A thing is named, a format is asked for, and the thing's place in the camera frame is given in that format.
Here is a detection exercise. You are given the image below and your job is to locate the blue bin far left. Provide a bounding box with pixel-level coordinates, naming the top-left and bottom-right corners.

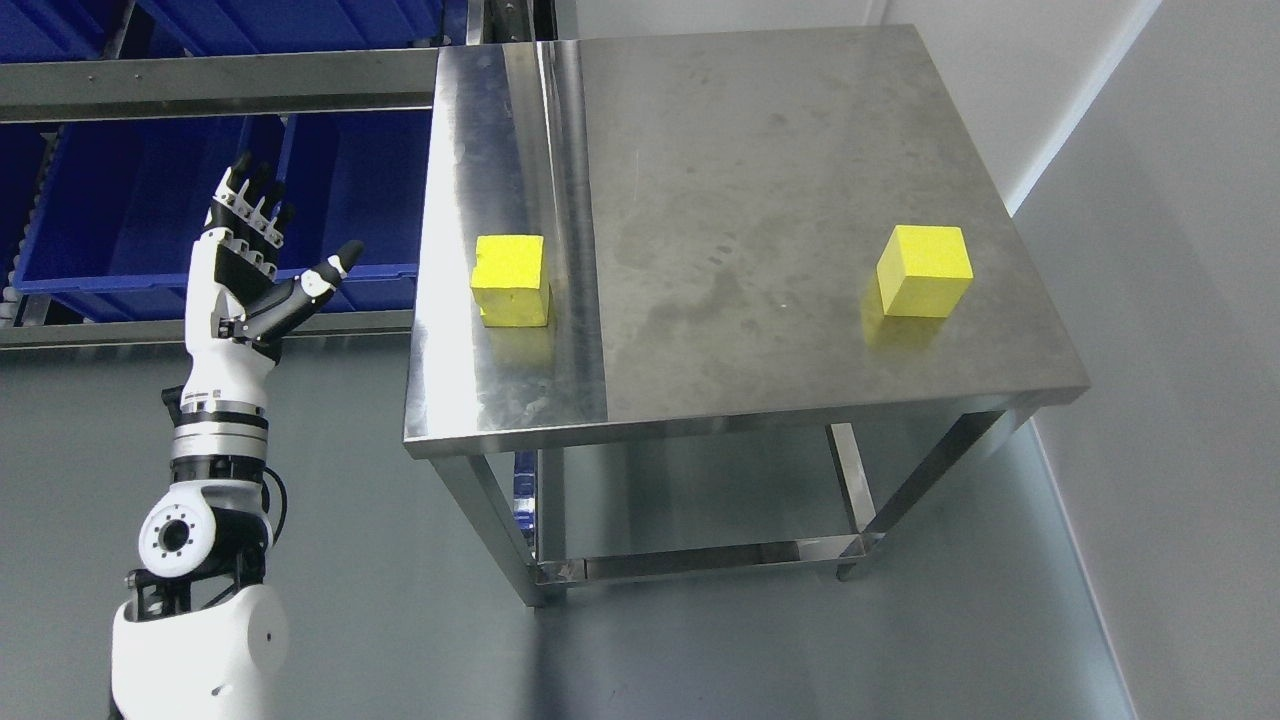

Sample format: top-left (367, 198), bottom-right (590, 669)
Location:
top-left (1, 1), bottom-right (127, 63)

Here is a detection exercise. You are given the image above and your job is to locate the blue bin lower left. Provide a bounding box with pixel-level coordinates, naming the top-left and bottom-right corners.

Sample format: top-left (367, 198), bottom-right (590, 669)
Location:
top-left (1, 124), bottom-right (47, 290)

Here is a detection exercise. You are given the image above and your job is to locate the blue bin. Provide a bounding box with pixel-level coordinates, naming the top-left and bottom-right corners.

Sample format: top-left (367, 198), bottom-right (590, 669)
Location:
top-left (278, 110), bottom-right (431, 314)
top-left (1, 1), bottom-right (127, 63)
top-left (1, 124), bottom-right (47, 290)
top-left (15, 115), bottom-right (285, 323)

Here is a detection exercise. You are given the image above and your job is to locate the blue bin lower middle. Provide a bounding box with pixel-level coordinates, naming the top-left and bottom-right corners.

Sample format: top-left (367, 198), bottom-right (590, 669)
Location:
top-left (15, 115), bottom-right (285, 323)

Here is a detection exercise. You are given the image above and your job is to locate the yellow foam block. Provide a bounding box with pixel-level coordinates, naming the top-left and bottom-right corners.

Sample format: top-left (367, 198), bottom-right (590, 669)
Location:
top-left (876, 224), bottom-right (974, 319)
top-left (470, 234), bottom-right (550, 328)

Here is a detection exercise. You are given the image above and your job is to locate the blue bin upper shelf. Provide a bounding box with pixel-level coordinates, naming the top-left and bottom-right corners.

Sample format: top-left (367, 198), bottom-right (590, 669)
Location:
top-left (137, 1), bottom-right (467, 56)

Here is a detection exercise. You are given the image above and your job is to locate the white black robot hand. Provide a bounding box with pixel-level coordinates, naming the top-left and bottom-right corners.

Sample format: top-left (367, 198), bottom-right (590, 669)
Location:
top-left (178, 151), bottom-right (365, 414)

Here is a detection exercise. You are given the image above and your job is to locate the metal shelf rack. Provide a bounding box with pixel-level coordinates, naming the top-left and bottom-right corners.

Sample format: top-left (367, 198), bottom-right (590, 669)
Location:
top-left (3, 1), bottom-right (559, 352)

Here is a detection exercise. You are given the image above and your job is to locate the stainless steel table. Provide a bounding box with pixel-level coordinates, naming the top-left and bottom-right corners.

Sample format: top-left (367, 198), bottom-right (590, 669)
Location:
top-left (403, 26), bottom-right (1091, 607)

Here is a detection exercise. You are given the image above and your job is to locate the blue bin lower right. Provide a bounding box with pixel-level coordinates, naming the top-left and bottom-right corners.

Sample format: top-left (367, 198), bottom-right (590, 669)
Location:
top-left (278, 110), bottom-right (431, 314)

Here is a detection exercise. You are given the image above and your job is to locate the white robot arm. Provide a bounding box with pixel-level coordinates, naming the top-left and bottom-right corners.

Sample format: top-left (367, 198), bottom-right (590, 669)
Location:
top-left (108, 386), bottom-right (289, 719)

